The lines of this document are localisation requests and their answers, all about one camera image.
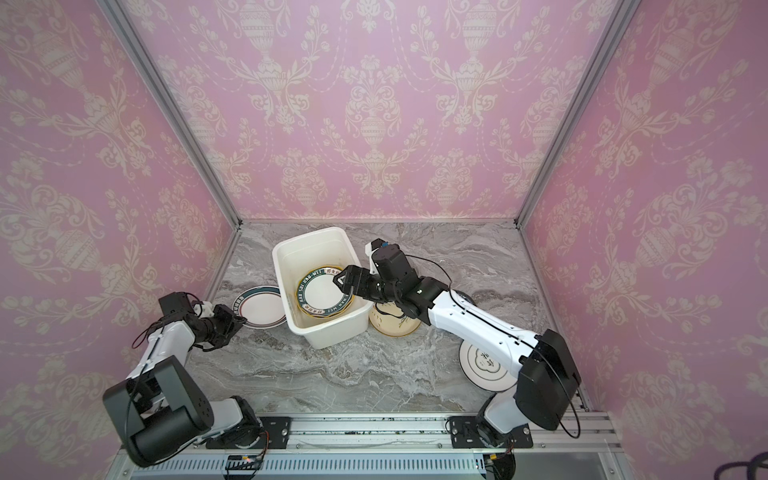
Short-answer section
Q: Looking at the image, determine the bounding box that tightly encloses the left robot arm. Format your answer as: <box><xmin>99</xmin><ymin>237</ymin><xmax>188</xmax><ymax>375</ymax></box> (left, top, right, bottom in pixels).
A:
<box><xmin>102</xmin><ymin>292</ymin><xmax>269</xmax><ymax>468</ymax></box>

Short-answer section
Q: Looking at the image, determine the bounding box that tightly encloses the white plastic bin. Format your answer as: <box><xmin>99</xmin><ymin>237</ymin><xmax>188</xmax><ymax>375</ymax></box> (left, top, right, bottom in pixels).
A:
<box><xmin>272</xmin><ymin>227</ymin><xmax>372</xmax><ymax>349</ymax></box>

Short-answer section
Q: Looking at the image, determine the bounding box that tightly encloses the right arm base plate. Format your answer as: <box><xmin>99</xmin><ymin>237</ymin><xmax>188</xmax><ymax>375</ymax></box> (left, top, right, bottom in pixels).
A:
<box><xmin>445</xmin><ymin>415</ymin><xmax>534</xmax><ymax>450</ymax></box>

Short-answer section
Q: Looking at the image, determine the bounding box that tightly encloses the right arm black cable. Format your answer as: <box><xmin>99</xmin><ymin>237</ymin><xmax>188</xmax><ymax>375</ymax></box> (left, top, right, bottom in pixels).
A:
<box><xmin>374</xmin><ymin>254</ymin><xmax>582</xmax><ymax>440</ymax></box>

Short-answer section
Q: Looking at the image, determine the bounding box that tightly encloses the cream willow pattern plate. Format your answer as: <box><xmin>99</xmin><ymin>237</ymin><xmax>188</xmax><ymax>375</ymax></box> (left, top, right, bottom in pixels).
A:
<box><xmin>369</xmin><ymin>302</ymin><xmax>421</xmax><ymax>338</ymax></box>

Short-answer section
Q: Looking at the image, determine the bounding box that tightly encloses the left aluminium corner post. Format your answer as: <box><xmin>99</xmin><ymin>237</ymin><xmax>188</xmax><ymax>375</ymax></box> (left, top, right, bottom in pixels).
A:
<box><xmin>96</xmin><ymin>0</ymin><xmax>242</xmax><ymax>230</ymax></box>

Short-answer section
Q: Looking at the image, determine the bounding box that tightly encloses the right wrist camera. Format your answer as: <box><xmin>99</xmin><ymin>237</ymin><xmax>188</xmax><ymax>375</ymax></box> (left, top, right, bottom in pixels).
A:
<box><xmin>365</xmin><ymin>238</ymin><xmax>388</xmax><ymax>274</ymax></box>

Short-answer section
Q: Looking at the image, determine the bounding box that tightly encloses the white plate blue rim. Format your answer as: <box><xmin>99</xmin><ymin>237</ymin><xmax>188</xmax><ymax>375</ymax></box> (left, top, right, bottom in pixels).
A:
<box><xmin>459</xmin><ymin>340</ymin><xmax>516</xmax><ymax>393</ymax></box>

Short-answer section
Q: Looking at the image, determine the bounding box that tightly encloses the yellow polka dot plate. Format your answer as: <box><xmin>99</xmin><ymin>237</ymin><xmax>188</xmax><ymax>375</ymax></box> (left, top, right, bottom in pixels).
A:
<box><xmin>296</xmin><ymin>266</ymin><xmax>356</xmax><ymax>320</ymax></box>

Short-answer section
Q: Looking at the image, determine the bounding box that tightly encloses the right aluminium corner post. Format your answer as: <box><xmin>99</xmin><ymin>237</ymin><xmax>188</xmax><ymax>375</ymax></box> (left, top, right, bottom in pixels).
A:
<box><xmin>516</xmin><ymin>0</ymin><xmax>641</xmax><ymax>231</ymax></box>

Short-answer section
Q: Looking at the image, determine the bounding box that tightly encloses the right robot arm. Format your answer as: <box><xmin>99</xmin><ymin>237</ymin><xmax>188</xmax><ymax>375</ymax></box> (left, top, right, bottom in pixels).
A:
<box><xmin>333</xmin><ymin>239</ymin><xmax>581</xmax><ymax>446</ymax></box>

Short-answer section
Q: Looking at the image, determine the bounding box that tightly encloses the white plate green red rim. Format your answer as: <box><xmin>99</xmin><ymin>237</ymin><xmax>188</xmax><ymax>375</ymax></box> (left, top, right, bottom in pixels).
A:
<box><xmin>232</xmin><ymin>285</ymin><xmax>286</xmax><ymax>330</ymax></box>

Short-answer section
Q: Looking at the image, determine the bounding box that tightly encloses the aluminium corner post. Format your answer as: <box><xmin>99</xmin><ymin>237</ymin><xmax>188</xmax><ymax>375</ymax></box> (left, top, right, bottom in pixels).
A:
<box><xmin>96</xmin><ymin>0</ymin><xmax>242</xmax><ymax>230</ymax></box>
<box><xmin>516</xmin><ymin>0</ymin><xmax>641</xmax><ymax>231</ymax></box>

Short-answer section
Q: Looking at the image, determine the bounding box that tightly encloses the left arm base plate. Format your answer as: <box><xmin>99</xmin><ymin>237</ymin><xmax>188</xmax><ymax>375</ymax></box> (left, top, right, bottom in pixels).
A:
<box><xmin>204</xmin><ymin>416</ymin><xmax>292</xmax><ymax>450</ymax></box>

